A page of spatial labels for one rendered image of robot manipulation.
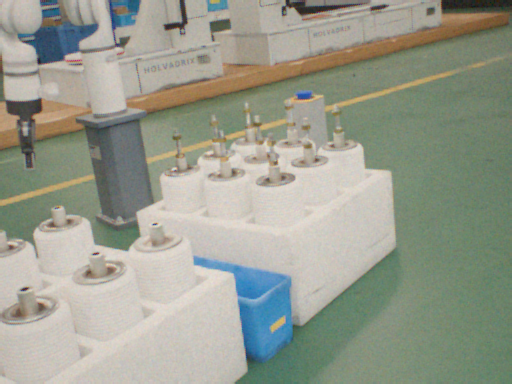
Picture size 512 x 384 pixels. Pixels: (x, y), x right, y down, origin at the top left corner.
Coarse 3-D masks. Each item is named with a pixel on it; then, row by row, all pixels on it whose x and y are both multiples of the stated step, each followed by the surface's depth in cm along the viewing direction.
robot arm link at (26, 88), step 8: (8, 80) 148; (16, 80) 147; (24, 80) 148; (32, 80) 149; (8, 88) 148; (16, 88) 148; (24, 88) 148; (32, 88) 149; (40, 88) 151; (48, 88) 151; (56, 88) 151; (8, 96) 149; (16, 96) 148; (24, 96) 149; (32, 96) 150; (40, 96) 151; (48, 96) 149; (56, 96) 150
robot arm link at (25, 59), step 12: (0, 0) 144; (0, 24) 144; (0, 36) 146; (12, 36) 149; (0, 48) 146; (12, 48) 146; (24, 48) 147; (12, 60) 146; (24, 60) 146; (36, 60) 150; (12, 72) 147; (24, 72) 147; (36, 72) 150
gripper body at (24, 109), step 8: (8, 104) 150; (16, 104) 149; (24, 104) 149; (32, 104) 150; (40, 104) 152; (8, 112) 151; (16, 112) 150; (24, 112) 150; (32, 112) 150; (24, 120) 150
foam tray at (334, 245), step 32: (352, 192) 141; (384, 192) 150; (192, 224) 137; (224, 224) 132; (256, 224) 130; (320, 224) 130; (352, 224) 140; (384, 224) 151; (224, 256) 134; (256, 256) 129; (288, 256) 125; (320, 256) 131; (352, 256) 141; (384, 256) 153; (320, 288) 132
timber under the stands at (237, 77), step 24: (456, 24) 483; (480, 24) 495; (504, 24) 511; (360, 48) 430; (384, 48) 443; (408, 48) 455; (240, 72) 393; (264, 72) 390; (288, 72) 400; (312, 72) 411; (144, 96) 353; (168, 96) 357; (192, 96) 365; (216, 96) 374; (0, 120) 337; (48, 120) 323; (72, 120) 329; (0, 144) 311
